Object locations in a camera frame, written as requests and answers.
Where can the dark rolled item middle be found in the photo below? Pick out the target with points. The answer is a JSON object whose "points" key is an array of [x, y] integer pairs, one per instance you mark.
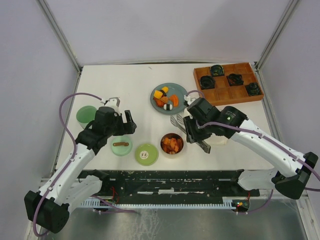
{"points": [[235, 79]]}

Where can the rice ball with seaweed band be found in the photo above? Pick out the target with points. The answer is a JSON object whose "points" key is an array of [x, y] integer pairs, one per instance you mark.
{"points": [[167, 107]]}

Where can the mint green cup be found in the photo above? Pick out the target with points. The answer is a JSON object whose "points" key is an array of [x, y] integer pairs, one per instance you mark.
{"points": [[85, 115]]}

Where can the mint lid with brown handle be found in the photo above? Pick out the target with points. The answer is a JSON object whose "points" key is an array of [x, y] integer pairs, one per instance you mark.
{"points": [[121, 145]]}

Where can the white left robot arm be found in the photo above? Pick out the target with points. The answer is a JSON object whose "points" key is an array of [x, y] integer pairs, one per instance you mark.
{"points": [[50, 207]]}

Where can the beige minced fish mound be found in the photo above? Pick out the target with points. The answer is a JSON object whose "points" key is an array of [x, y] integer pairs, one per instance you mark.
{"points": [[165, 99]]}

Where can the lime green round lid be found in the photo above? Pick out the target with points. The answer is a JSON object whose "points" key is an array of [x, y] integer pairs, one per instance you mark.
{"points": [[146, 154]]}

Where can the steel serving tongs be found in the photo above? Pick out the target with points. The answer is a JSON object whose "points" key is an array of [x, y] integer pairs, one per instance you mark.
{"points": [[178, 124]]}

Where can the white cable duct strip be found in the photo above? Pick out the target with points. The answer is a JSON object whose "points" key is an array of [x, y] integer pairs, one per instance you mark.
{"points": [[174, 201]]}

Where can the dark rolled item far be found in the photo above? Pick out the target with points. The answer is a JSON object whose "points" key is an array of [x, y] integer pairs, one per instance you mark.
{"points": [[216, 70]]}

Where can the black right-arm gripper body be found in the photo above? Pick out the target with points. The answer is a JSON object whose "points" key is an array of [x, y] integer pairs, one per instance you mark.
{"points": [[202, 134]]}

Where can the wooden compartment tray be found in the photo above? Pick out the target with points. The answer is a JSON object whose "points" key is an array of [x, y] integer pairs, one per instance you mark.
{"points": [[223, 94]]}

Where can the aluminium frame post left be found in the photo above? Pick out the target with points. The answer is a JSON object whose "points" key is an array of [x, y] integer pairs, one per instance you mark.
{"points": [[48, 13]]}

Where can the white folded cloth napkin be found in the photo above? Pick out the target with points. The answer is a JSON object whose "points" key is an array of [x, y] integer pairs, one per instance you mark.
{"points": [[212, 141]]}

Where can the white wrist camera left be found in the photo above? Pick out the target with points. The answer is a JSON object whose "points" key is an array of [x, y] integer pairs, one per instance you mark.
{"points": [[113, 102]]}

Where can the beige steel lunch bowl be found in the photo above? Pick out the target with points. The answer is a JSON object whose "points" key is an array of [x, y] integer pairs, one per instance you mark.
{"points": [[170, 152]]}

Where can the aluminium frame post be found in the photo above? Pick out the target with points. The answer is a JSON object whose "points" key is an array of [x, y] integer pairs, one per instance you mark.
{"points": [[279, 29], [48, 13]]}

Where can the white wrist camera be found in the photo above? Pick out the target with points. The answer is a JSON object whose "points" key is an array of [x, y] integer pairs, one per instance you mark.
{"points": [[187, 100], [113, 102]]}

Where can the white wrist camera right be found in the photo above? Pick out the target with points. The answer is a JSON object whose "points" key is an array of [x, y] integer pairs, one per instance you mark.
{"points": [[187, 100]]}

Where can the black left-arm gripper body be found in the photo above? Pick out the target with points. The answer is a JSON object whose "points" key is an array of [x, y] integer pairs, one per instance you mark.
{"points": [[117, 127]]}

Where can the dark rolled item right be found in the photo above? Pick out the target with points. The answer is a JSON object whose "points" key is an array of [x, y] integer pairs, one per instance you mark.
{"points": [[253, 89]]}

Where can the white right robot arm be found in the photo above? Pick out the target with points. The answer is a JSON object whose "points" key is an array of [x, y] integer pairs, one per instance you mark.
{"points": [[291, 169]]}

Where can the dark rolled item left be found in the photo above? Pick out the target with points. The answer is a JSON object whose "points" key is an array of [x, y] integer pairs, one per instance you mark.
{"points": [[207, 82]]}

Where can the dark rolled item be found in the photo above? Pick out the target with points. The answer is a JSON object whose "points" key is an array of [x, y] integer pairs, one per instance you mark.
{"points": [[207, 82], [253, 89], [216, 70], [235, 79]]}

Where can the aluminium frame post right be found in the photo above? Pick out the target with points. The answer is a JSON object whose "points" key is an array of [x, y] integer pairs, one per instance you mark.
{"points": [[279, 29]]}

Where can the salmon slice pieces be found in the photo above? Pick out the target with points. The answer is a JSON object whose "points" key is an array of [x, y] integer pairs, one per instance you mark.
{"points": [[175, 100]]}

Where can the blue-grey ceramic plate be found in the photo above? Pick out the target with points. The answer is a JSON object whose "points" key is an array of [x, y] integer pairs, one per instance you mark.
{"points": [[173, 89]]}

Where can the orange fried nugget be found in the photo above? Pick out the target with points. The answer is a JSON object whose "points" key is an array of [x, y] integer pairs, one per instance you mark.
{"points": [[167, 142]]}

